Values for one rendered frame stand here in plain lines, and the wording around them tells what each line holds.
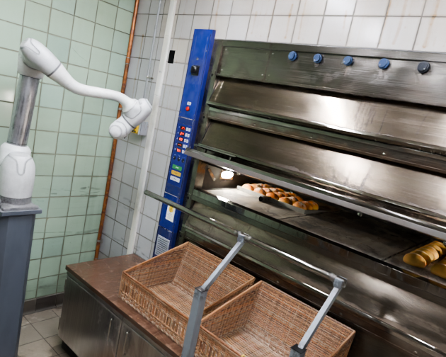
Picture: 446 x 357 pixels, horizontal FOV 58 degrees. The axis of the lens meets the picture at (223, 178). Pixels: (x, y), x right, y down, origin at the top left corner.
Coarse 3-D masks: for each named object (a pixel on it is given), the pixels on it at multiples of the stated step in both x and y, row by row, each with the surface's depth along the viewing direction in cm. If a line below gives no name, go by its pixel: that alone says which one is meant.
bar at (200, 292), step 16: (144, 192) 226; (176, 208) 209; (240, 240) 181; (256, 240) 177; (288, 256) 166; (320, 272) 156; (208, 288) 171; (336, 288) 151; (192, 304) 170; (192, 320) 170; (320, 320) 145; (192, 336) 170; (304, 336) 142; (192, 352) 173; (304, 352) 139
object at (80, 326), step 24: (72, 264) 250; (96, 264) 257; (120, 264) 264; (72, 288) 243; (96, 288) 227; (72, 312) 243; (96, 312) 227; (120, 312) 211; (72, 336) 243; (96, 336) 226; (120, 336) 212; (144, 336) 199
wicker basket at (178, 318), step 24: (144, 264) 230; (168, 264) 245; (192, 264) 246; (216, 264) 236; (120, 288) 221; (144, 288) 207; (168, 288) 242; (192, 288) 242; (216, 288) 231; (240, 288) 210; (144, 312) 207; (168, 312) 195; (168, 336) 194
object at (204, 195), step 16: (208, 192) 252; (240, 208) 229; (272, 224) 215; (288, 224) 214; (304, 240) 203; (320, 240) 197; (352, 256) 187; (368, 256) 185; (384, 272) 177; (400, 272) 173; (432, 288) 165
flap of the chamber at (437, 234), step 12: (192, 156) 234; (204, 156) 228; (228, 168) 216; (240, 168) 211; (264, 180) 201; (276, 180) 197; (300, 192) 188; (312, 192) 184; (336, 204) 176; (348, 204) 173; (372, 216) 167; (384, 216) 163; (408, 228) 160; (420, 228) 154; (444, 240) 156
